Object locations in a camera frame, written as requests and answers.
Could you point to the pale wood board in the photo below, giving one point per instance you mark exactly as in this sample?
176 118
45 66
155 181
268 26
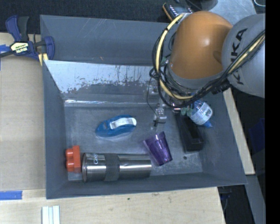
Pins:
21 125

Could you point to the purple plastic cup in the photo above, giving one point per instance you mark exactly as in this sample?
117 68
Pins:
159 148

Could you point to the stainless steel flask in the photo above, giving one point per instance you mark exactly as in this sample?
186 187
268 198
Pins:
130 168

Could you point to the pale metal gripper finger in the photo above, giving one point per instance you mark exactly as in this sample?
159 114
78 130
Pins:
160 114
155 89

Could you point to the clear plastic bottle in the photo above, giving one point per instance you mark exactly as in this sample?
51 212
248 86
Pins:
201 113

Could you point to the blue tape dispenser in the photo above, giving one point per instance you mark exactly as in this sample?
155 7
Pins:
116 127

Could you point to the grey metal bin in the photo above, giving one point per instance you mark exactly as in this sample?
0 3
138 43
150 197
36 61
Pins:
121 43

